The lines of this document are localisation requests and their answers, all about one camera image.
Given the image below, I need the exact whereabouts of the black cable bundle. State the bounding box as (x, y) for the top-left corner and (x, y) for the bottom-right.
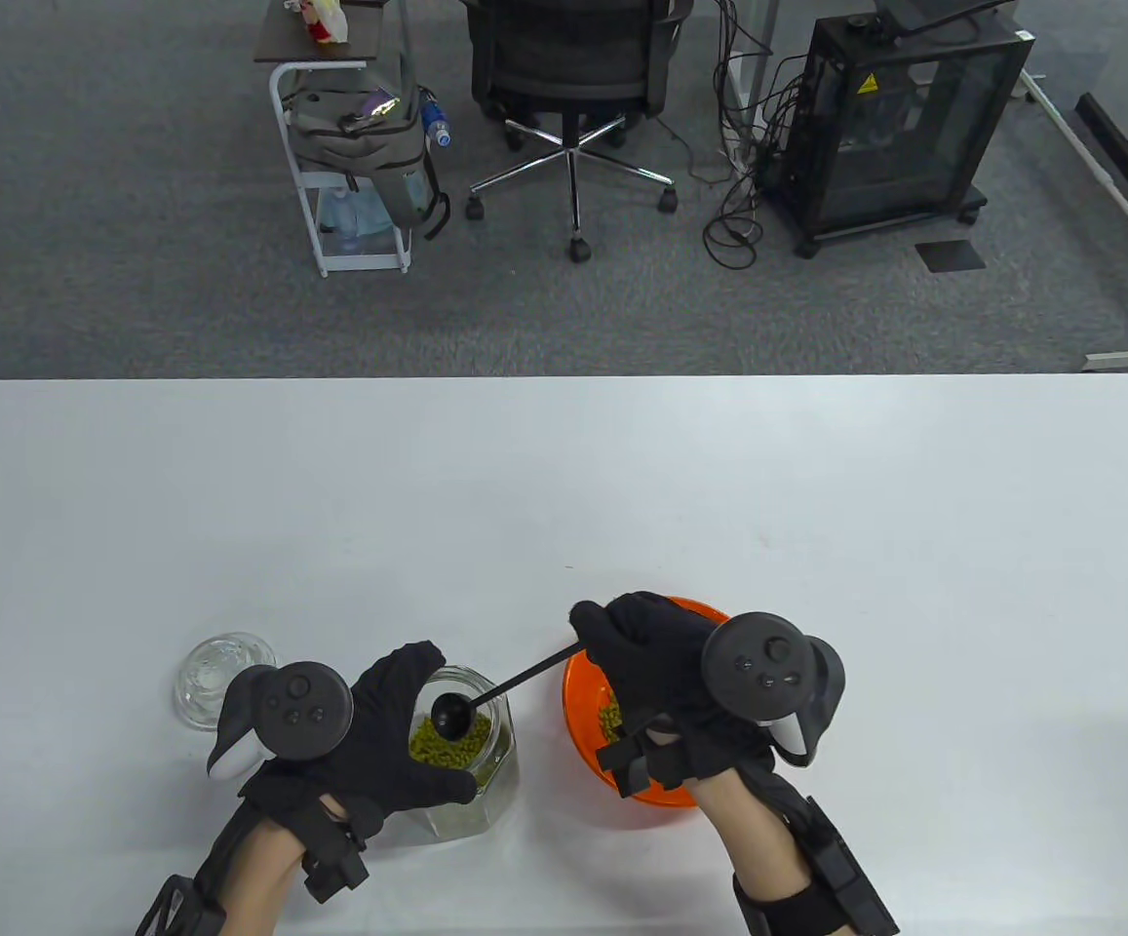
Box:
(685, 0), (818, 272)

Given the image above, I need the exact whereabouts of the grey backpack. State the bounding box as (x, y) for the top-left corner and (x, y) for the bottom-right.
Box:
(281, 58), (452, 243)

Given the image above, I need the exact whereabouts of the black right wrist strap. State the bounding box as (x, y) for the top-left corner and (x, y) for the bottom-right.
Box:
(731, 795), (901, 936)

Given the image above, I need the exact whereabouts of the black office chair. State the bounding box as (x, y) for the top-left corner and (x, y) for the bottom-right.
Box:
(466, 0), (696, 264)

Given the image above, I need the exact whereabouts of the red and yellow snack bag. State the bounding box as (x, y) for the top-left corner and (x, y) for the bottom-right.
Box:
(283, 0), (350, 46)

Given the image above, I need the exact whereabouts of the person's right hand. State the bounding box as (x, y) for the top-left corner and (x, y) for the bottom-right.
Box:
(570, 591), (777, 786)

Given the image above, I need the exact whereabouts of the dark grey hand controller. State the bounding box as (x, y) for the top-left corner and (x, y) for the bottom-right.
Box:
(208, 662), (355, 781)
(702, 612), (847, 769)

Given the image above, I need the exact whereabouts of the black wrist strap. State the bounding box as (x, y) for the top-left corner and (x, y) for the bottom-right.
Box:
(135, 875), (228, 936)
(731, 795), (901, 936)

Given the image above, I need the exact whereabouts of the black glass-walled cabinet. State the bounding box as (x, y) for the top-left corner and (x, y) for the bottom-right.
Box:
(776, 12), (1037, 259)

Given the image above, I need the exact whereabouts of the person's left forearm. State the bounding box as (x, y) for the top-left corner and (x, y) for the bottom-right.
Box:
(217, 819), (316, 936)

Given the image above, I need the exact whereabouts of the black left wrist strap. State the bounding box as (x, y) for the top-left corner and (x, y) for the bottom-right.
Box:
(135, 875), (228, 936)

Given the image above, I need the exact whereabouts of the person's left hand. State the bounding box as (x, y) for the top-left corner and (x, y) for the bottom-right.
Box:
(237, 640), (482, 841)

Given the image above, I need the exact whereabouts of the pale blue plastic bag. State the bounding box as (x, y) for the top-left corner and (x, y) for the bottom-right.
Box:
(315, 183), (399, 256)

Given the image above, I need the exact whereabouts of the large green mung beans heap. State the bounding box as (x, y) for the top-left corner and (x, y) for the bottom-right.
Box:
(409, 717), (492, 771)

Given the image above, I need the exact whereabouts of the dark grey right hand controller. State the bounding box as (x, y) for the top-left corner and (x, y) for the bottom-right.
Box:
(702, 612), (847, 769)

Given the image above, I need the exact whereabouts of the dark grey left hand controller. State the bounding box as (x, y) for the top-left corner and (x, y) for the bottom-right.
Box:
(208, 662), (355, 781)

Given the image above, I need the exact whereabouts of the shiny colourful packet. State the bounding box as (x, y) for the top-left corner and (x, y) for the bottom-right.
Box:
(339, 90), (399, 133)

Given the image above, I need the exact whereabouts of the orange plastic bowl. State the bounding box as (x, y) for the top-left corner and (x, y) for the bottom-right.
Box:
(564, 597), (732, 808)

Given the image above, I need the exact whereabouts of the black floor plate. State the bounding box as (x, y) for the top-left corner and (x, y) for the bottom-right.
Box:
(914, 240), (988, 273)

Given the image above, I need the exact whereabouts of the white cart with dark top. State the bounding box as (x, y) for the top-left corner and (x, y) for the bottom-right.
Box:
(253, 0), (418, 279)

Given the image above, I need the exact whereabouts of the clear glass jar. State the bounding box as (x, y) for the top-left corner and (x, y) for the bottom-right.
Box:
(398, 665), (522, 839)

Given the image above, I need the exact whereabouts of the clear glass jar lid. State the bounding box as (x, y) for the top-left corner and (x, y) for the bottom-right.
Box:
(172, 632), (279, 732)

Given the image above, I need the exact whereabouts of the white post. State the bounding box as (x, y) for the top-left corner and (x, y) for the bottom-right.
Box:
(720, 0), (781, 113)

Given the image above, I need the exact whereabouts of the black measuring scoop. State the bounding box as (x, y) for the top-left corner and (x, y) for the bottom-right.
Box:
(432, 639), (586, 737)

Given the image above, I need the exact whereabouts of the person's right forearm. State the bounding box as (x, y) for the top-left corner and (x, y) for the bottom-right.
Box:
(695, 765), (813, 936)

